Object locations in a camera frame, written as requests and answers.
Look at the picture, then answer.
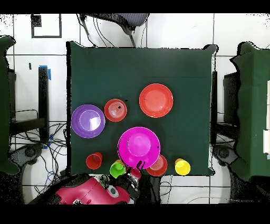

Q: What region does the large pink plastic bowl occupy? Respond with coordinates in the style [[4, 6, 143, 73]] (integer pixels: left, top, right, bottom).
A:
[[117, 126, 161, 170]]

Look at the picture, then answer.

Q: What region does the purple plastic bowl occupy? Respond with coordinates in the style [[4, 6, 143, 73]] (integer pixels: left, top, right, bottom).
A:
[[71, 104, 106, 139]]

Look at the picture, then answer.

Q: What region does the large orange plastic bowl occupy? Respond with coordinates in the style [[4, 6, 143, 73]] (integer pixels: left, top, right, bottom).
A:
[[139, 83, 174, 118]]

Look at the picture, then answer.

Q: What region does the green plastic cup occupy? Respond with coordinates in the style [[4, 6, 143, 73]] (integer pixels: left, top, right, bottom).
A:
[[109, 161, 127, 179]]

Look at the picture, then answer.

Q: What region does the dark green tablecloth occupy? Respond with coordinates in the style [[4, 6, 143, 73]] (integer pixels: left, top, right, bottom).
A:
[[66, 41, 219, 177], [0, 35, 20, 175], [229, 41, 270, 181]]

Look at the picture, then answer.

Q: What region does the tangle of black cables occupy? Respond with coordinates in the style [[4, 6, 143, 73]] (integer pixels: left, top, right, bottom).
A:
[[12, 121, 70, 199]]

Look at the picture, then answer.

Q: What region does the blue tape strip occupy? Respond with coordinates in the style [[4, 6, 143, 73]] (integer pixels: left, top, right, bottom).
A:
[[39, 64, 52, 81]]

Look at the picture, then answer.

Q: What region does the black metal frame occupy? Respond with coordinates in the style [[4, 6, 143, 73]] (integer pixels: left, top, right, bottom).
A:
[[9, 66, 50, 143]]

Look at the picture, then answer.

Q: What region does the small orange plastic bowl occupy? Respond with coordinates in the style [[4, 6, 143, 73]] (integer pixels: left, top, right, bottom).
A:
[[103, 98, 128, 123], [146, 154, 169, 177]]

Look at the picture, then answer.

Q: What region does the black stand base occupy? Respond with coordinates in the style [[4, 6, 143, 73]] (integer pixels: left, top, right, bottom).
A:
[[9, 143, 44, 166], [212, 145, 239, 167]]

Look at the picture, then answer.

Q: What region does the grey office chair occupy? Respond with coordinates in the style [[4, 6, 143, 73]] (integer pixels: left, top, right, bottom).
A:
[[79, 13, 150, 48]]

